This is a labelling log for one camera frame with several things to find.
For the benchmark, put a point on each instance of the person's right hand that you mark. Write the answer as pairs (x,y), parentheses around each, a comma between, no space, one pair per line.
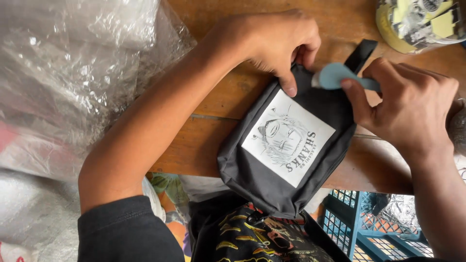
(411,109)

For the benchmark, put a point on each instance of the person's left hand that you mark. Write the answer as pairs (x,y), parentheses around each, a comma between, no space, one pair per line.
(269,40)

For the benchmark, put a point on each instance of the light blue hand tool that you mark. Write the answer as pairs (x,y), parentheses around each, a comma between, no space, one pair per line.
(333,74)

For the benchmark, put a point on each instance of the black pouch with white patch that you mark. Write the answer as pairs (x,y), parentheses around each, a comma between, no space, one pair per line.
(255,163)

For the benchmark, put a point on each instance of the grey plastic wrapped bundle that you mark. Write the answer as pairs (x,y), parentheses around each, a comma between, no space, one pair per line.
(458,134)

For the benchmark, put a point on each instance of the yellow roll of printed stickers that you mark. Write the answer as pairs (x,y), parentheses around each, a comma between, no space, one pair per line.
(418,25)

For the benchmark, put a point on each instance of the crumpled silver foil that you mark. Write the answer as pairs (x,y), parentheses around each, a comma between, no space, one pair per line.
(400,211)

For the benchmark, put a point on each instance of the blue plastic crate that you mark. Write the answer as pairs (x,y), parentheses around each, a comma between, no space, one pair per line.
(346,233)

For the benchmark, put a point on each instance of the green and orange printed cloth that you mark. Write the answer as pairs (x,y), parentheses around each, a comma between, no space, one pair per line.
(171,189)

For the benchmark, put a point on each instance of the heap of clear plastic bags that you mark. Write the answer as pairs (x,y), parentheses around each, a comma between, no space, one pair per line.
(72,72)

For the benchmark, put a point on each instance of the person's black printed shirt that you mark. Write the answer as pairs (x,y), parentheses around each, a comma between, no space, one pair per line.
(127,233)

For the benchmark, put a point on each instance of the white woven sack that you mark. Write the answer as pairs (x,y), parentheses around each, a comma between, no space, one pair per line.
(36,218)

